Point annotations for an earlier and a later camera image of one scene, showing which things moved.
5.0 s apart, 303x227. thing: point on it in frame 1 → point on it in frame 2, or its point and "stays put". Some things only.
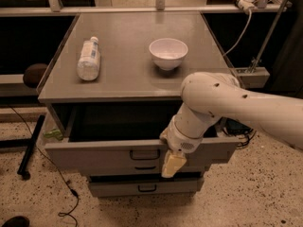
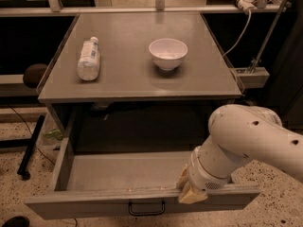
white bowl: x=168 y=53 stays put
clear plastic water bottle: x=89 y=64 stays put
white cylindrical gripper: x=180 y=139 → x=202 y=176
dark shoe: x=17 y=221 stays put
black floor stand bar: x=22 y=170 stays put
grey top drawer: x=125 y=135 → x=112 y=183
